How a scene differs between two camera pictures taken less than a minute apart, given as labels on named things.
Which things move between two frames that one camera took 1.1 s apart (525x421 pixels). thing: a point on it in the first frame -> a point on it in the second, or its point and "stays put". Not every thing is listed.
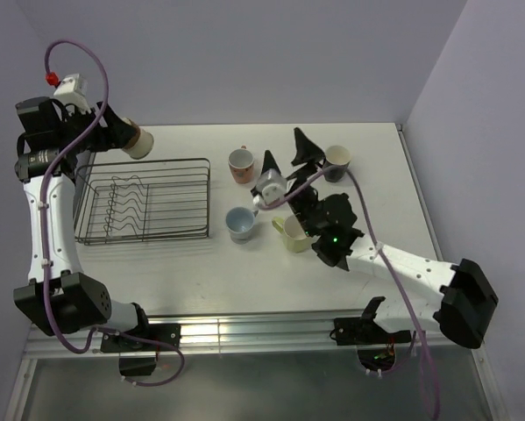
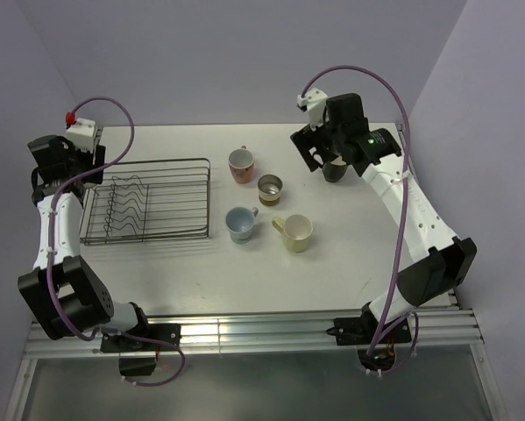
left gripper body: x=77 y=124 -> x=81 y=162
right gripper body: x=304 y=199 -> x=322 y=139
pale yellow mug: x=295 y=238 stays put
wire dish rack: x=118 y=202 stays put
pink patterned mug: x=240 y=162 stays put
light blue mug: x=240 y=222 stays put
